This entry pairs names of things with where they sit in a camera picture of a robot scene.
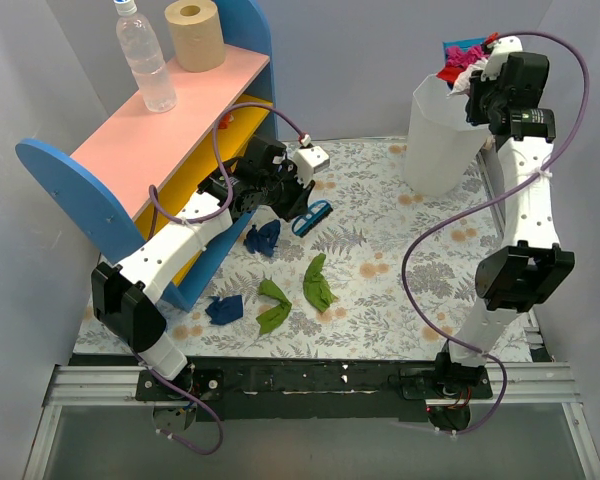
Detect blue hand brush black bristles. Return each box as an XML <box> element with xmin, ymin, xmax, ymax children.
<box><xmin>291</xmin><ymin>200</ymin><xmax>333</xmax><ymax>238</ymax></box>

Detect blue wooden shelf unit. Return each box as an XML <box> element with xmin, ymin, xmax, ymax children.
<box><xmin>14</xmin><ymin>0</ymin><xmax>280</xmax><ymax>313</ymax></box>

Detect pink paper scrap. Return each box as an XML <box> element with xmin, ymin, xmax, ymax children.
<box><xmin>445</xmin><ymin>44</ymin><xmax>486</xmax><ymax>70</ymax></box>

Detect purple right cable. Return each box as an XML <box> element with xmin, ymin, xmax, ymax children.
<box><xmin>402</xmin><ymin>32</ymin><xmax>591</xmax><ymax>435</ymax></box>

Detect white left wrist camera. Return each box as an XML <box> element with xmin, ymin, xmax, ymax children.
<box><xmin>292</xmin><ymin>146</ymin><xmax>330</xmax><ymax>185</ymax></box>

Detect green paper scrap right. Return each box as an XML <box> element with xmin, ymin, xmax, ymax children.
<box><xmin>303</xmin><ymin>253</ymin><xmax>337</xmax><ymax>313</ymax></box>

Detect clear plastic water bottle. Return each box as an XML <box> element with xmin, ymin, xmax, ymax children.
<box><xmin>114</xmin><ymin>0</ymin><xmax>177</xmax><ymax>113</ymax></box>

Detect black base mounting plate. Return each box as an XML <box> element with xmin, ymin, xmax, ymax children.
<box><xmin>135</xmin><ymin>357</ymin><xmax>494</xmax><ymax>422</ymax></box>

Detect blue plastic dustpan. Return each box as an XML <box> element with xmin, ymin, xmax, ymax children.
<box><xmin>442</xmin><ymin>37</ymin><xmax>486</xmax><ymax>51</ymax></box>

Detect purple cable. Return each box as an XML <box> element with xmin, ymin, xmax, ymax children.
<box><xmin>129</xmin><ymin>104</ymin><xmax>311</xmax><ymax>456</ymax></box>
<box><xmin>402</xmin><ymin>32</ymin><xmax>591</xmax><ymax>435</ymax></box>

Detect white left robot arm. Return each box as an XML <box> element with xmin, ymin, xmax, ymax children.
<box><xmin>91</xmin><ymin>136</ymin><xmax>330</xmax><ymax>400</ymax></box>

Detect green paper scrap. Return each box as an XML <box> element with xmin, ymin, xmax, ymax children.
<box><xmin>256</xmin><ymin>279</ymin><xmax>292</xmax><ymax>336</ymax></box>
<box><xmin>303</xmin><ymin>253</ymin><xmax>337</xmax><ymax>313</ymax></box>

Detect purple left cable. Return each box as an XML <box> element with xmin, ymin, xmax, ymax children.
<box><xmin>129</xmin><ymin>104</ymin><xmax>311</xmax><ymax>456</ymax></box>

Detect floral patterned table mat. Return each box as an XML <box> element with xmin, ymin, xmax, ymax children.
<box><xmin>159</xmin><ymin>139</ymin><xmax>500</xmax><ymax>360</ymax></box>

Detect red scrap on shelf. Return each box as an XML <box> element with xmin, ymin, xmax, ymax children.
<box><xmin>218</xmin><ymin>113</ymin><xmax>234</xmax><ymax>130</ymax></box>

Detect brown paper roll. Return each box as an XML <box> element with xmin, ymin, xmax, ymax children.
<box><xmin>164</xmin><ymin>0</ymin><xmax>226</xmax><ymax>73</ymax></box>

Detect dark blue paper scrap upper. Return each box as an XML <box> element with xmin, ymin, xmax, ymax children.
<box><xmin>243</xmin><ymin>220</ymin><xmax>281</xmax><ymax>258</ymax></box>

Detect red paper scrap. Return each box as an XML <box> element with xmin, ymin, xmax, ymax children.
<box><xmin>436</xmin><ymin>65</ymin><xmax>464</xmax><ymax>85</ymax></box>

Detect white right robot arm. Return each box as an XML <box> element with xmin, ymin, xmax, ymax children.
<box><xmin>432</xmin><ymin>52</ymin><xmax>575</xmax><ymax>398</ymax></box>

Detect green paper scrap left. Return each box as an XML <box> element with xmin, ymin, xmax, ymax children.
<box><xmin>256</xmin><ymin>279</ymin><xmax>292</xmax><ymax>336</ymax></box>

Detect white crumpled paper scrap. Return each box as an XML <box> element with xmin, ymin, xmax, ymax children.
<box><xmin>447</xmin><ymin>57</ymin><xmax>488</xmax><ymax>97</ymax></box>

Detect aluminium rail frame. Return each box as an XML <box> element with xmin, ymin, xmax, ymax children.
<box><xmin>25</xmin><ymin>355</ymin><xmax>600</xmax><ymax>479</ymax></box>

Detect dark blue paper scrap lower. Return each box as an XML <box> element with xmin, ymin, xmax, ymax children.
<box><xmin>205</xmin><ymin>295</ymin><xmax>243</xmax><ymax>326</ymax></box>

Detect white octagonal waste bin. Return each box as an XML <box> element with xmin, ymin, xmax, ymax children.
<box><xmin>403</xmin><ymin>75</ymin><xmax>490</xmax><ymax>196</ymax></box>

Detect dark blue paper scrap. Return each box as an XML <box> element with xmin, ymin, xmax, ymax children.
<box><xmin>205</xmin><ymin>295</ymin><xmax>243</xmax><ymax>326</ymax></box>
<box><xmin>243</xmin><ymin>220</ymin><xmax>281</xmax><ymax>258</ymax></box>

